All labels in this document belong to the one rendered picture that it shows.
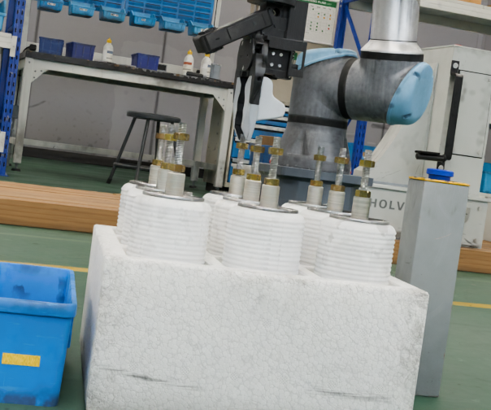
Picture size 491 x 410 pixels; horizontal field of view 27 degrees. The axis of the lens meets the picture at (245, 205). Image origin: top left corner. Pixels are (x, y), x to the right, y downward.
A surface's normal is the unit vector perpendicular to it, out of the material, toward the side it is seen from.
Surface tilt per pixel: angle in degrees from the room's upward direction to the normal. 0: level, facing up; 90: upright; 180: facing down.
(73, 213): 90
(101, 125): 90
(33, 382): 92
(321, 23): 90
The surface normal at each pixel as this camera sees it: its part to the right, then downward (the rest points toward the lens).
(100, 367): 0.18, 0.07
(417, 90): 0.85, 0.27
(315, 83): -0.49, -0.02
